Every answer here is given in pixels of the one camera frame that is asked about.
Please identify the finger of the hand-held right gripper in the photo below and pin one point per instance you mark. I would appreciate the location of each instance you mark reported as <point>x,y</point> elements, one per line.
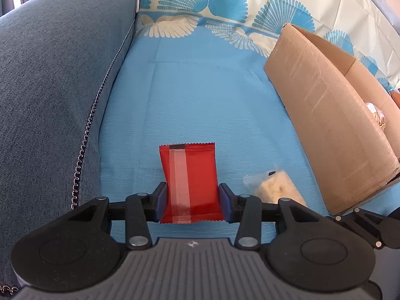
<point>365,225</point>

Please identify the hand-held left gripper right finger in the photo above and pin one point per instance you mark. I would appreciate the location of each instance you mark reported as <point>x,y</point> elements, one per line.
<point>226,203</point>

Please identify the red snack packet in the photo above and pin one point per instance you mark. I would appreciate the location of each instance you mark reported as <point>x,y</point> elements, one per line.
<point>200,175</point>

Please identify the blue fabric sofa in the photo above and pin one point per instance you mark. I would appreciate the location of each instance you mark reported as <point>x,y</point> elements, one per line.
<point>47,84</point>

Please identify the cardboard box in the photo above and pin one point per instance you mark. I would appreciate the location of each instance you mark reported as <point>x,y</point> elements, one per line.
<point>328,106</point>

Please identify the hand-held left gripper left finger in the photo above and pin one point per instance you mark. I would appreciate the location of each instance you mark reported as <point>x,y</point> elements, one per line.
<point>161,201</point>

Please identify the blue fan-print sofa cover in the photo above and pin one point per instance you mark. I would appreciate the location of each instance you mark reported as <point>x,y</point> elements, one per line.
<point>203,84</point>

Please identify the pale rice bar packet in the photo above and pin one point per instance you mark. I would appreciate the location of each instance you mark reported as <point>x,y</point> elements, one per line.
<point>275,187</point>

